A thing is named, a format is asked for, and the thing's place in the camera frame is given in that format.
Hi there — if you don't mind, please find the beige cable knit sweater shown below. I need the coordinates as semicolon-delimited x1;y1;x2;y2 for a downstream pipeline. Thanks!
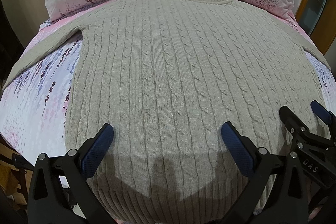
2;0;332;224

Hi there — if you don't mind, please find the pink floral bed sheet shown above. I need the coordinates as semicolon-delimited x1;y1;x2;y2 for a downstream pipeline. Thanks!
0;0;336;224

